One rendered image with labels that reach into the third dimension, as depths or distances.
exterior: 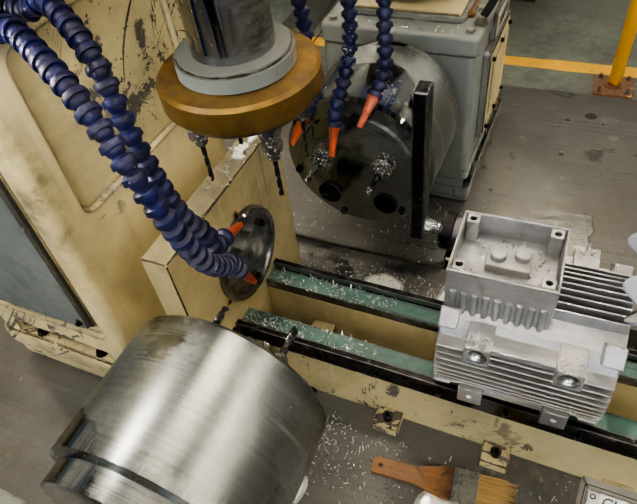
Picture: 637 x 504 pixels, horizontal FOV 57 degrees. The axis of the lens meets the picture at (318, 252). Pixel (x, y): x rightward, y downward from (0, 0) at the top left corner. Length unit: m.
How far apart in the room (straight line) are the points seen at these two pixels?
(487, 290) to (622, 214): 0.65
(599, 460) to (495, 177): 0.65
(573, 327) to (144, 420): 0.47
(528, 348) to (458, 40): 0.55
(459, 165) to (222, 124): 0.68
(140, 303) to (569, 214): 0.83
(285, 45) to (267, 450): 0.41
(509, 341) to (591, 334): 0.09
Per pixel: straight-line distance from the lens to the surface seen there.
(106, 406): 0.62
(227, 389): 0.59
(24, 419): 1.13
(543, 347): 0.72
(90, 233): 0.80
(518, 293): 0.68
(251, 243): 0.89
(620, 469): 0.91
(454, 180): 1.23
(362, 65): 0.98
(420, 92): 0.75
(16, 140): 0.70
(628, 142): 1.48
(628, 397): 0.95
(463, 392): 0.78
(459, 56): 1.08
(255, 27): 0.61
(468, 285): 0.68
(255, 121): 0.60
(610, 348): 0.71
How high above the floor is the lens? 1.65
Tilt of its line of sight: 47 degrees down
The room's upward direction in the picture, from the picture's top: 9 degrees counter-clockwise
